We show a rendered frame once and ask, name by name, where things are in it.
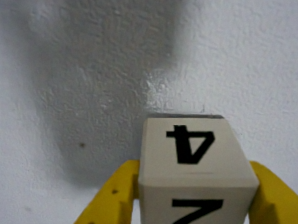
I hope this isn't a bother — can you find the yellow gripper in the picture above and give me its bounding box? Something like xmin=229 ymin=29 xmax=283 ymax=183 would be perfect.
xmin=73 ymin=160 xmax=298 ymax=224

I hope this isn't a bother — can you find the white number cube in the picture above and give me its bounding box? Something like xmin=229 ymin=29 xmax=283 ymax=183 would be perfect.
xmin=138 ymin=118 xmax=259 ymax=224

